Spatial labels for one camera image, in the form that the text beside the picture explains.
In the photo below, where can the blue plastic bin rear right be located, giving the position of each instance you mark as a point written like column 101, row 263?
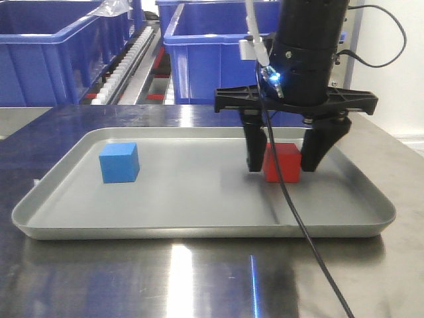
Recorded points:
column 217, row 17

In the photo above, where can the grey metal tray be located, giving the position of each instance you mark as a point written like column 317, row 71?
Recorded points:
column 194, row 183

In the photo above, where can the white roller track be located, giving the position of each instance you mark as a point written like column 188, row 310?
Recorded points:
column 111, row 90

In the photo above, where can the blue plastic bin front right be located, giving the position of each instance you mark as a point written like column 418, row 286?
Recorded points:
column 205, row 62

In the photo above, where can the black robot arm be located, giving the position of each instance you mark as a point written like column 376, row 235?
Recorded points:
column 311, row 25

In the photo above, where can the clear plastic wrap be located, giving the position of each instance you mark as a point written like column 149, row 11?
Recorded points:
column 112, row 8

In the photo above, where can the blue plastic bin front left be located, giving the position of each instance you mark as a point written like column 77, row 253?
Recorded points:
column 53, row 52

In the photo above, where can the blue plastic bin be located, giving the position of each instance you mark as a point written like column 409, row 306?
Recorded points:
column 205, row 62
column 217, row 17
column 53, row 52

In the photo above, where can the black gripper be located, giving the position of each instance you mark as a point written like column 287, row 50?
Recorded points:
column 304, row 79

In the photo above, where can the blue cube block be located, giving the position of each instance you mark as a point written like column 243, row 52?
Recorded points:
column 119, row 162

